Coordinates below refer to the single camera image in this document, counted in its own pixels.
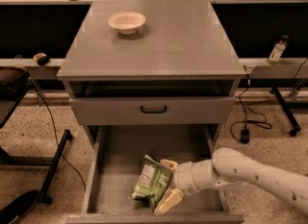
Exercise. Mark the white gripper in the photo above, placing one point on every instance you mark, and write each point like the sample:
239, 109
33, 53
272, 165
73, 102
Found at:
183, 176

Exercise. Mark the green jalapeno chip bag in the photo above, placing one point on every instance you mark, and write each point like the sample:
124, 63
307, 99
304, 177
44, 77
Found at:
152, 183

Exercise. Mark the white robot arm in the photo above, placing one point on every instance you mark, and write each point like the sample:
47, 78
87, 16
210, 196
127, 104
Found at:
229, 168

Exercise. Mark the open grey drawer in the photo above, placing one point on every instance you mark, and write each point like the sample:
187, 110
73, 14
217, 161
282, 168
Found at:
117, 164

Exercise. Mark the closed grey drawer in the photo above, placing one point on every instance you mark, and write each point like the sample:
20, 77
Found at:
126, 111

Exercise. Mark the grey drawer cabinet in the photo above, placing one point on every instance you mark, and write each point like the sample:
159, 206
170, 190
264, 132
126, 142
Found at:
180, 51

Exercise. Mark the black wheeled stand right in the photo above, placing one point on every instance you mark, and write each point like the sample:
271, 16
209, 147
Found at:
289, 103

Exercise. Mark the white paper bowl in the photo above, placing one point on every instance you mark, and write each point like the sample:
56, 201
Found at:
126, 23

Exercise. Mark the black shoe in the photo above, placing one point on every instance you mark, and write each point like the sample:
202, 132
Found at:
18, 207

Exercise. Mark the small clear bottle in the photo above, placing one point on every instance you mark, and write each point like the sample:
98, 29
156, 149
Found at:
278, 50

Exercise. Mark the black yellow tape measure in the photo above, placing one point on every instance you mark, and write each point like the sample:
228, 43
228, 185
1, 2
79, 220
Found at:
41, 59

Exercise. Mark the black drawer handle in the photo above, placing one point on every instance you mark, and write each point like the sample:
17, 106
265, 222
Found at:
147, 110

